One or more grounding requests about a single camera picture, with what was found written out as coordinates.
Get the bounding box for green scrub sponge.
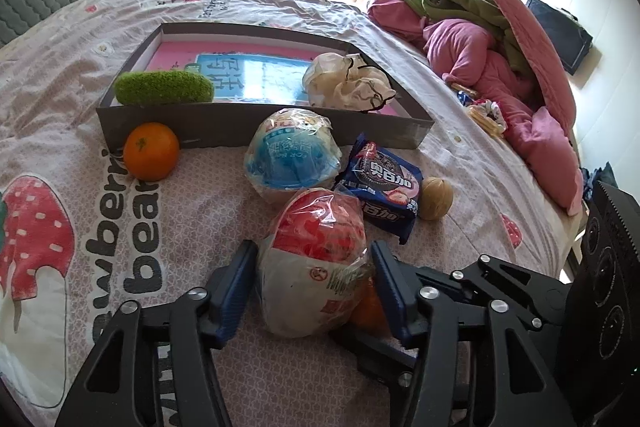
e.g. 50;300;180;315
114;69;215;105

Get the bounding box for dark blue cloth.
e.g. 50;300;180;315
582;162;616;208

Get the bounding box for blue bagged snack cup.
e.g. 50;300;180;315
244;108;343;204

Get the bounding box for walnut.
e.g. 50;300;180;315
420;177;454;221

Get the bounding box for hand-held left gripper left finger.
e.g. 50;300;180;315
55;239;259;427

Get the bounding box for cream mesh pouch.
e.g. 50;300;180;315
302;53;397;112

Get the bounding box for pink quilted cushion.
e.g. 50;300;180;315
444;0;581;138

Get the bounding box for red bagged snack cup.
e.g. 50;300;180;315
256;188;373;338

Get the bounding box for orange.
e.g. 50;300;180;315
123;122;180;182
350;279;393;338

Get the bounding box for pink quilt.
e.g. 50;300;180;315
367;0;586;215

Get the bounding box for black television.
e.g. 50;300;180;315
526;0;594;76

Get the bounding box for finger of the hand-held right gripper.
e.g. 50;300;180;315
415;253;573;333
342;329;421;383

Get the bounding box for large cracker packet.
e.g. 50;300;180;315
467;107;506;135

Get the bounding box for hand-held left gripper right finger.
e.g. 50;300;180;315
370;241;576;427

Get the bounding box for grey cardboard box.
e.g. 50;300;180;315
96;23;435;151

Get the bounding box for printed bed sheet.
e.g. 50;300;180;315
0;0;583;427

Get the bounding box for blue cookie packet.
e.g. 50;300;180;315
334;134;425;243

